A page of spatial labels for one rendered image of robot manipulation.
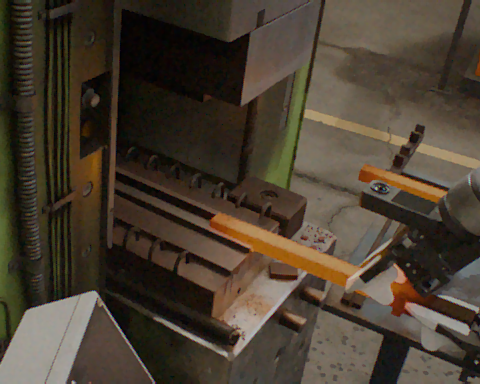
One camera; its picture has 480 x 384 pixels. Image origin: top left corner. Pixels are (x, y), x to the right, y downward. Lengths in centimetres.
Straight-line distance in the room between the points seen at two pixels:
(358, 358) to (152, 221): 141
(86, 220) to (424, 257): 44
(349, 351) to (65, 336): 186
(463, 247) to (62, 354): 54
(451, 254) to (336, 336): 154
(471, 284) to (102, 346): 110
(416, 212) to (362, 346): 155
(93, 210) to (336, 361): 156
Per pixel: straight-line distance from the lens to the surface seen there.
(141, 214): 116
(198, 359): 109
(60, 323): 68
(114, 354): 70
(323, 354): 242
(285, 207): 124
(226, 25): 80
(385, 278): 102
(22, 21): 72
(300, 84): 149
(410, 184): 137
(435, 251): 99
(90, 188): 94
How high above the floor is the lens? 165
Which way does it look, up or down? 33 degrees down
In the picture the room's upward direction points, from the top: 7 degrees clockwise
